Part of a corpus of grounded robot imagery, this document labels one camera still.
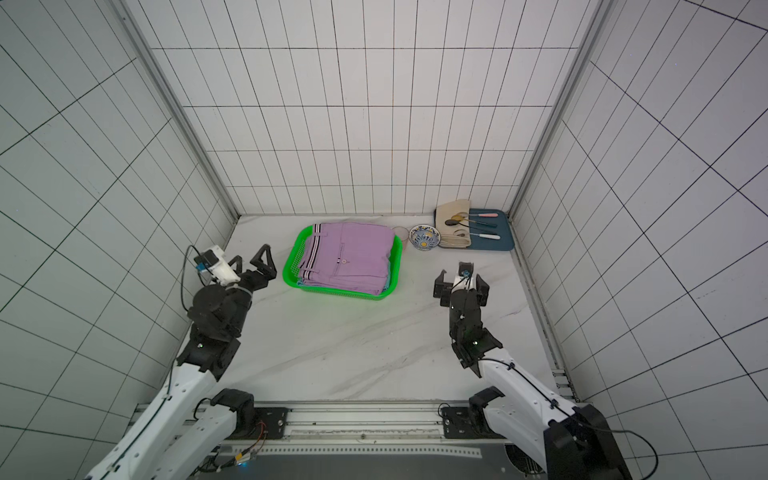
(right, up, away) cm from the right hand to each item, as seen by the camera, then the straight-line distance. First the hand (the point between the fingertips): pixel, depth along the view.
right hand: (449, 271), depth 82 cm
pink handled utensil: (+23, +19, +39) cm, 49 cm away
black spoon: (+9, +16, +34) cm, 39 cm away
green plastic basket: (-48, -1, +12) cm, 50 cm away
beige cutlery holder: (+6, +12, +32) cm, 34 cm away
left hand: (-51, +5, -8) cm, 51 cm away
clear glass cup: (-12, +12, +22) cm, 28 cm away
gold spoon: (+11, +18, +36) cm, 42 cm away
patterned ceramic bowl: (-3, +10, +28) cm, 30 cm away
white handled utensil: (+21, +10, +32) cm, 40 cm away
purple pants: (-30, +4, +12) cm, 33 cm away
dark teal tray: (+29, +13, +34) cm, 47 cm away
